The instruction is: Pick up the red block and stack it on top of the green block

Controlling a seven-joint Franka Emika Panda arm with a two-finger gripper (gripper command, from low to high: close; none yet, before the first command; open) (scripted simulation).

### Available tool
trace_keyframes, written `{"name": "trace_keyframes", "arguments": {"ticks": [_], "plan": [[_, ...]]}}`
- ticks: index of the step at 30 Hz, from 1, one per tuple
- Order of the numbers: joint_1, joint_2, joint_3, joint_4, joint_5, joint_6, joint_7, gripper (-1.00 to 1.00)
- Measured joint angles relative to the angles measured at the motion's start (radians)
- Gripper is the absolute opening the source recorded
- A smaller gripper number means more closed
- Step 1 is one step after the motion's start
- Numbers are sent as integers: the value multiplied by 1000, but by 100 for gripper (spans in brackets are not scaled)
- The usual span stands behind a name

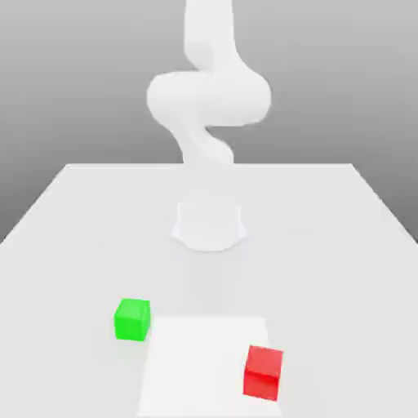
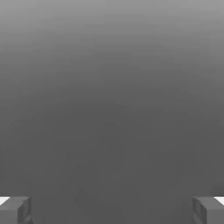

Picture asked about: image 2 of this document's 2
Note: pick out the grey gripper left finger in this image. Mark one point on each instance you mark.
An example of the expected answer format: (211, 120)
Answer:
(14, 210)

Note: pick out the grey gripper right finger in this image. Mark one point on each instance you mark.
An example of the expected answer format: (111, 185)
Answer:
(210, 210)

